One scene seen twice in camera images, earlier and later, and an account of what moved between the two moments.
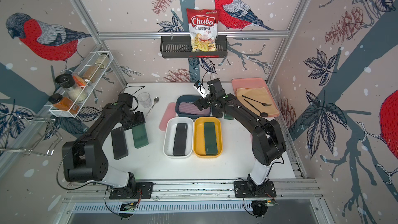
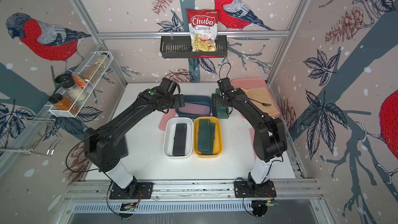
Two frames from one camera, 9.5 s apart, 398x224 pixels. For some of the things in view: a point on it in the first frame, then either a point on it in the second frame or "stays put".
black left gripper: [141, 119] → [178, 103]
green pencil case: [210, 138] stays put
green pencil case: [140, 135] → [204, 135]
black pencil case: [179, 148] stays put
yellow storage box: [199, 137] stays put
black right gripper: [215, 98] → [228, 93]
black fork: [263, 103] stays put
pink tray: [255, 83] stays put
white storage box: [169, 129] stays put
